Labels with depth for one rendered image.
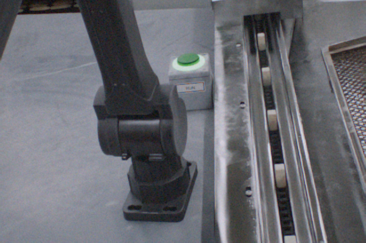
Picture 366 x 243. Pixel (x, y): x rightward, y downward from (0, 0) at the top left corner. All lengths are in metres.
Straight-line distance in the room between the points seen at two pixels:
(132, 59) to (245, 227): 0.25
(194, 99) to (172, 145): 0.31
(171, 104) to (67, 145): 0.35
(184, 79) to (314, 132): 0.23
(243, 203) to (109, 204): 0.21
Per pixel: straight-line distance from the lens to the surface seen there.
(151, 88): 0.80
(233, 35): 1.28
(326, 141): 1.02
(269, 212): 0.85
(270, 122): 1.01
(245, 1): 1.30
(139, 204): 0.91
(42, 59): 1.42
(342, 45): 1.12
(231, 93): 1.08
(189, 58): 1.11
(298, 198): 0.87
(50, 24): 1.59
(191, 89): 1.10
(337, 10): 1.45
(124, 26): 0.73
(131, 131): 0.82
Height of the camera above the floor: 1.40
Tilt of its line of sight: 31 degrees down
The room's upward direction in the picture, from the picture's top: 9 degrees counter-clockwise
